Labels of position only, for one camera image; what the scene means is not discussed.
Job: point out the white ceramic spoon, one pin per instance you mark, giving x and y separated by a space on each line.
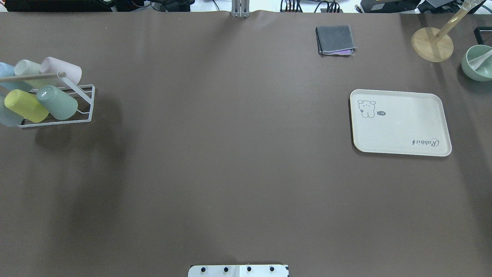
477 62

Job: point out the wooden cup tree stand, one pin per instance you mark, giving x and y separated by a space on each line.
435 45

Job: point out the yellow cup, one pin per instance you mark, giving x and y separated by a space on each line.
26 105

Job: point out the green bowl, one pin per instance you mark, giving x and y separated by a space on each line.
484 73

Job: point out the white wire cup rack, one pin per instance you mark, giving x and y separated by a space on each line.
85 92

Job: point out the folded grey cloth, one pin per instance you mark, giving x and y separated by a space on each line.
335 40

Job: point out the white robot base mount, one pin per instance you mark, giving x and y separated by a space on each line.
246 270

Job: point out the green cup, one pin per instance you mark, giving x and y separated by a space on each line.
58 103

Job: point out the pink cup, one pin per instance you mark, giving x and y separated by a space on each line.
53 65

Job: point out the light blue cup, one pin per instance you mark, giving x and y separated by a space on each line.
7 70

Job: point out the cream white cup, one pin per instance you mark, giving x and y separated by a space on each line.
27 67

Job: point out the pale grey-blue cup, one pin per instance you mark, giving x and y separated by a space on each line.
7 116

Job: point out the cream rabbit tray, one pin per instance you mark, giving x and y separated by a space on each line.
396 122

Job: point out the aluminium frame post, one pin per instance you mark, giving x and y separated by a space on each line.
240 8

